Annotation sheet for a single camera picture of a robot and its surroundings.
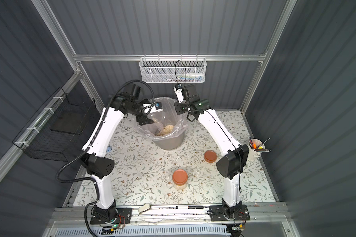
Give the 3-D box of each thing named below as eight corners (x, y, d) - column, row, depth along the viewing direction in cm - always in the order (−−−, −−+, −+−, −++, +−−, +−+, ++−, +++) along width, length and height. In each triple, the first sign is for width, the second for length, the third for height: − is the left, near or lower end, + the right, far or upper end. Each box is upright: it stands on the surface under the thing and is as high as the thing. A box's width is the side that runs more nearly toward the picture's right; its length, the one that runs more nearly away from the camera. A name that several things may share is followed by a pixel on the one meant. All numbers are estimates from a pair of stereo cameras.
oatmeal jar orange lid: (173, 190, 84) (172, 183, 75) (173, 176, 88) (172, 169, 79) (187, 190, 84) (188, 183, 74) (187, 176, 88) (187, 169, 79)
